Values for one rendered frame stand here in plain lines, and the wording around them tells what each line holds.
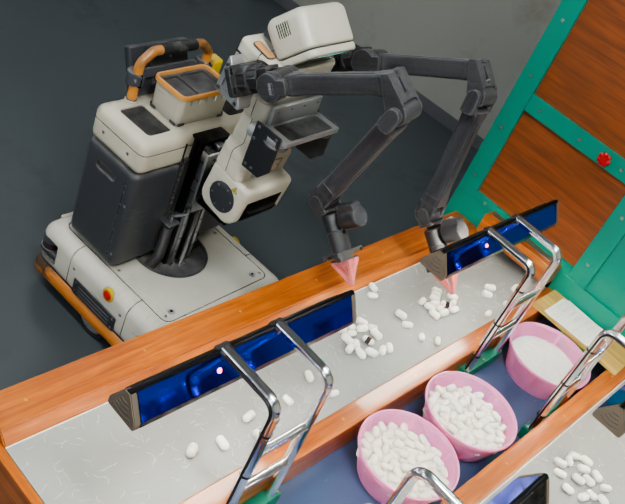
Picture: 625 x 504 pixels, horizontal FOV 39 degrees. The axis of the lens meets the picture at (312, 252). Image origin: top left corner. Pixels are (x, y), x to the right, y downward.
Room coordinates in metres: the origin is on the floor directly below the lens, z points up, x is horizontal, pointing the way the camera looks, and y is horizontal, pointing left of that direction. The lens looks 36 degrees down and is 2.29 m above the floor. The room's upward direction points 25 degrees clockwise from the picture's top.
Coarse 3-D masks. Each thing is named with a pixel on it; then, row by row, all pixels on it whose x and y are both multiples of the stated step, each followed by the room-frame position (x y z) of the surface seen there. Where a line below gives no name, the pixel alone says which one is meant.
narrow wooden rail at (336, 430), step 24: (528, 312) 2.30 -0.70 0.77; (480, 336) 2.07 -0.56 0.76; (432, 360) 1.88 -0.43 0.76; (456, 360) 1.92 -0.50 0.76; (384, 384) 1.71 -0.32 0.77; (408, 384) 1.75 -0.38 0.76; (360, 408) 1.59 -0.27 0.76; (384, 408) 1.64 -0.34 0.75; (312, 432) 1.45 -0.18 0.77; (336, 432) 1.48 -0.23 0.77; (264, 456) 1.32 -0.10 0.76; (312, 456) 1.41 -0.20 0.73; (264, 480) 1.26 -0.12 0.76; (288, 480) 1.36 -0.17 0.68
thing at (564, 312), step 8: (560, 304) 2.40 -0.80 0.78; (568, 304) 2.42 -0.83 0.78; (552, 312) 2.34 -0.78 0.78; (560, 312) 2.35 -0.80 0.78; (568, 312) 2.37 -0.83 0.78; (576, 312) 2.39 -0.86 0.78; (560, 320) 2.31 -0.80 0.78; (568, 320) 2.33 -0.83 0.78; (576, 320) 2.35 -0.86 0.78; (584, 320) 2.37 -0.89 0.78; (568, 328) 2.29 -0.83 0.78; (576, 328) 2.31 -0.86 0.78; (584, 328) 2.33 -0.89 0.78; (592, 328) 2.35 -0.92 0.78; (600, 328) 2.37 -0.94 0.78; (576, 336) 2.27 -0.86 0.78; (584, 336) 2.29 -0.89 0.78; (592, 336) 2.31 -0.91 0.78
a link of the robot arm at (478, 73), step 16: (352, 64) 2.43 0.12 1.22; (368, 64) 2.41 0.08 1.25; (384, 64) 2.41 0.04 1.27; (400, 64) 2.39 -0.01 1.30; (416, 64) 2.37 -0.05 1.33; (432, 64) 2.35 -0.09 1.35; (448, 64) 2.33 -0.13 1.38; (464, 64) 2.31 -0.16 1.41; (480, 64) 2.30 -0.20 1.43; (480, 80) 2.27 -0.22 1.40; (496, 96) 2.30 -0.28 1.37
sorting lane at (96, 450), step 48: (384, 288) 2.13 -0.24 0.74; (480, 288) 2.35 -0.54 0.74; (528, 288) 2.47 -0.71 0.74; (336, 336) 1.83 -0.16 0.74; (384, 336) 1.92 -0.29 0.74; (432, 336) 2.01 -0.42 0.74; (240, 384) 1.51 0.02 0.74; (288, 384) 1.58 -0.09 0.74; (336, 384) 1.66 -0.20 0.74; (48, 432) 1.15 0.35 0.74; (96, 432) 1.20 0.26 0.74; (144, 432) 1.26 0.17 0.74; (192, 432) 1.32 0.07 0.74; (240, 432) 1.37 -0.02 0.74; (48, 480) 1.05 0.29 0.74; (96, 480) 1.10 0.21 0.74; (144, 480) 1.14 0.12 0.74; (192, 480) 1.20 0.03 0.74
